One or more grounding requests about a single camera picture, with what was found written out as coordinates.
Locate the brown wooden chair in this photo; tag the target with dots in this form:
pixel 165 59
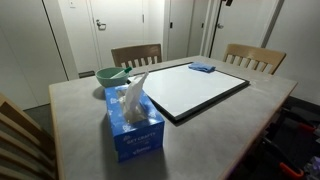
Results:
pixel 133 51

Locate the mint-green bowl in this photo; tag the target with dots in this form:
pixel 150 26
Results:
pixel 107 81

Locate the white tissue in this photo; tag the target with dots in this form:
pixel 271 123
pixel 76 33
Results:
pixel 133 96

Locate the black-framed whiteboard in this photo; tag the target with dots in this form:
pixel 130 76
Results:
pixel 186 87

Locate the white wall light switch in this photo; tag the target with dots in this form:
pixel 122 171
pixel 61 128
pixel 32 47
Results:
pixel 72 3

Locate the white door with round knob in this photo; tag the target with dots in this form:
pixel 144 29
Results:
pixel 243 23

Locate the light wooden chair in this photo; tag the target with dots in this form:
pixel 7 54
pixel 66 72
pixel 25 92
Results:
pixel 253 51
pixel 16 128

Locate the blue cloth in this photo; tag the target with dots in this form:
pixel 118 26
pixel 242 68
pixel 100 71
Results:
pixel 201 67

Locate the blue tissue box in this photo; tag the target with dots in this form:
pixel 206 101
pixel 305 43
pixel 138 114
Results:
pixel 140 136

